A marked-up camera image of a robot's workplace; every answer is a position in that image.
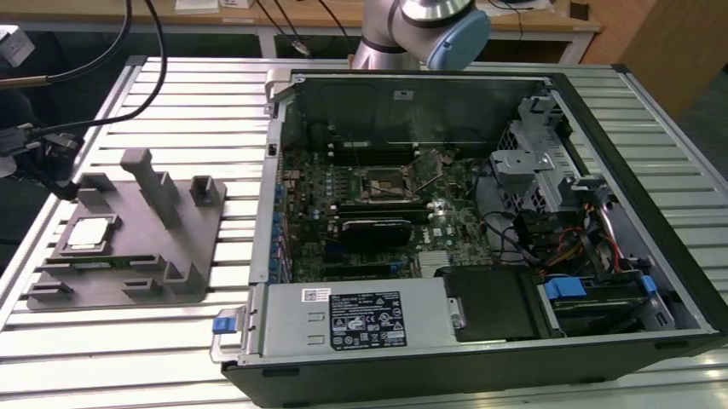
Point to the wooden desk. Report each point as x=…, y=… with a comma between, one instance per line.
x=200, y=17

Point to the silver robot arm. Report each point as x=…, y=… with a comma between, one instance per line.
x=387, y=34

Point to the blue plastic clip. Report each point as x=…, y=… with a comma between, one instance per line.
x=278, y=219
x=278, y=190

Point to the CPU socket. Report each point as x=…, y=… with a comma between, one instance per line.
x=387, y=179

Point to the black expansion slot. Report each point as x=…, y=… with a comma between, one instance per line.
x=359, y=269

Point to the small black box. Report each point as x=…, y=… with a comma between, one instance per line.
x=580, y=10

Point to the blue plastic tab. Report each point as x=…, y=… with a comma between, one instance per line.
x=647, y=284

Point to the silver power supply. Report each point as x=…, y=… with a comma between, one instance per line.
x=278, y=324

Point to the blue plastic latch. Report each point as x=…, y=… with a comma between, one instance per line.
x=224, y=322

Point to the RAM slot white clips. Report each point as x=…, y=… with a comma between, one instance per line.
x=376, y=154
x=384, y=218
x=376, y=145
x=384, y=211

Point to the silver heatsink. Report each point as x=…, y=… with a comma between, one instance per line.
x=433, y=264

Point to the green RAM stick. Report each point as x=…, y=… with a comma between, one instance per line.
x=102, y=265

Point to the white box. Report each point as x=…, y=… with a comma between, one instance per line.
x=236, y=3
x=197, y=4

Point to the wooden cabinet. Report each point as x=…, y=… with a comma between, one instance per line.
x=671, y=42

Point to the grey camera box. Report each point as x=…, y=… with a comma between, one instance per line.
x=13, y=47

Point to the silver CPU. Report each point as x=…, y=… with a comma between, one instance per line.
x=91, y=233

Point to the grey parts rack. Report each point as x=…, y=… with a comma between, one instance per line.
x=142, y=238

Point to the green motherboard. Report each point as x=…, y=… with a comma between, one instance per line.
x=455, y=221

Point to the silver disk bay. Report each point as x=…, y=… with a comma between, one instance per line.
x=515, y=164

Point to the hard disk in blue carrier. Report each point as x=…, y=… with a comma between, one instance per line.
x=563, y=289

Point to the black plastic cover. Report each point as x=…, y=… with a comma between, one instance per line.
x=489, y=307

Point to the white sticker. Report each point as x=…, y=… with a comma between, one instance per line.
x=404, y=95

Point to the black graphics card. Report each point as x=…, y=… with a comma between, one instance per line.
x=376, y=234

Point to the black open PC case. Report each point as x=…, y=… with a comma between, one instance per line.
x=399, y=383

